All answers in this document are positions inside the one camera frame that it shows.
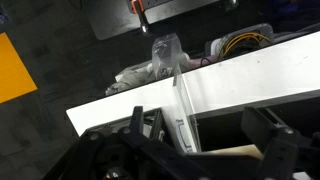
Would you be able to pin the brown wooden board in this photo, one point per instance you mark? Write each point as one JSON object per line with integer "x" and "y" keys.
{"x": 233, "y": 151}

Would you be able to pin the orange sheet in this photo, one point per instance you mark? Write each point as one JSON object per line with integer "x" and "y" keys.
{"x": 13, "y": 73}

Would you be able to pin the black white toy kitchen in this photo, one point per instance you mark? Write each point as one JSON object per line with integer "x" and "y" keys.
{"x": 226, "y": 130}

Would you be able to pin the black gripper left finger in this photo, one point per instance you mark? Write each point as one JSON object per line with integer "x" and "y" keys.
{"x": 136, "y": 120}

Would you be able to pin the grey metal base plate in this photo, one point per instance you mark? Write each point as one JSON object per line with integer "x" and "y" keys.
{"x": 110, "y": 20}

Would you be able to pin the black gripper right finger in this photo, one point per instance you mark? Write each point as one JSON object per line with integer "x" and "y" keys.
{"x": 260, "y": 123}

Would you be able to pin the grey plastic container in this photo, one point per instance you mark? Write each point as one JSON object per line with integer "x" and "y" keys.
{"x": 263, "y": 30}

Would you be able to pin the clear plastic bag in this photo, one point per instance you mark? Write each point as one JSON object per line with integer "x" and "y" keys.
{"x": 165, "y": 53}
{"x": 133, "y": 78}

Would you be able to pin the orange black clamp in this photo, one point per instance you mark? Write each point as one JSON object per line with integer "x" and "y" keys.
{"x": 141, "y": 16}

